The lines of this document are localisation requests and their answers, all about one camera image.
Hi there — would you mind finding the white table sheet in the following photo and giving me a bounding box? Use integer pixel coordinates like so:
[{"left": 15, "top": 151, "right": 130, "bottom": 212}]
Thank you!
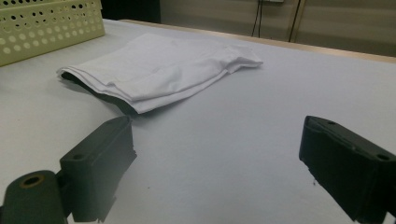
[{"left": 0, "top": 19, "right": 396, "bottom": 224}]

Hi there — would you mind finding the black wall cable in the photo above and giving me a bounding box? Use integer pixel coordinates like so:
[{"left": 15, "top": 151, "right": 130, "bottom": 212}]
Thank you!
[{"left": 251, "top": 0, "right": 261, "bottom": 38}]

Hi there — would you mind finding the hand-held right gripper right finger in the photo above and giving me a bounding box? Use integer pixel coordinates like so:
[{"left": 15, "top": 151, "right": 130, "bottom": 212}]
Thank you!
[{"left": 298, "top": 115, "right": 396, "bottom": 224}]

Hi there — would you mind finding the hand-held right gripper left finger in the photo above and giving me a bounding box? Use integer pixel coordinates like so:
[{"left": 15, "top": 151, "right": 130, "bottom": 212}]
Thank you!
[{"left": 59, "top": 115, "right": 138, "bottom": 223}]

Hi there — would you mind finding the white cloth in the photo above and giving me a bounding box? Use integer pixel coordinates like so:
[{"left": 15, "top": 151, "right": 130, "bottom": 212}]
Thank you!
[{"left": 56, "top": 32, "right": 264, "bottom": 115}]

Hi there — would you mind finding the pale yellow perforated basket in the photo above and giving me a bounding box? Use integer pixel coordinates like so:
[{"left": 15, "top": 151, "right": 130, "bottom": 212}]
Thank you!
[{"left": 0, "top": 0, "right": 106, "bottom": 68}]

